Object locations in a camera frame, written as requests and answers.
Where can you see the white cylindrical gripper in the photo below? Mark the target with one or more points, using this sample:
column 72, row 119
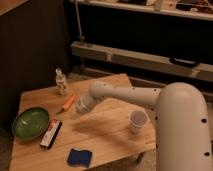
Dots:
column 85, row 104

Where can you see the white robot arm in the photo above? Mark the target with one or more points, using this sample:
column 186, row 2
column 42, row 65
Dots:
column 182, row 128

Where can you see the red black white box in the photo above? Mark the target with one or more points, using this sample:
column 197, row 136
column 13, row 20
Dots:
column 50, row 134

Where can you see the small white bottle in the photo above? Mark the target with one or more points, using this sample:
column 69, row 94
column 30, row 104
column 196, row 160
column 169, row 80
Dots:
column 61, row 82

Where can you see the blue sponge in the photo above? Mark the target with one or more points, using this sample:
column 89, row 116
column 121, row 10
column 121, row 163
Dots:
column 79, row 157

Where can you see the wooden table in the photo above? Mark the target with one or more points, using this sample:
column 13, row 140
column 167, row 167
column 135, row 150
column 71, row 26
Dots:
column 104, row 132

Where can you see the green bowl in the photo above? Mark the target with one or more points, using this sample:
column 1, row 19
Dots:
column 31, row 123

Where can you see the metal pole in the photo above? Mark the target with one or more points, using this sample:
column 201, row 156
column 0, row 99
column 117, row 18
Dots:
column 81, row 37

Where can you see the metal shelf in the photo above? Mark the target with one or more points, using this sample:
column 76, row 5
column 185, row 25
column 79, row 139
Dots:
column 146, row 9

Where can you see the orange handled screwdriver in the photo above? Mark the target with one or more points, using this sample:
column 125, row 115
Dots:
column 67, row 104

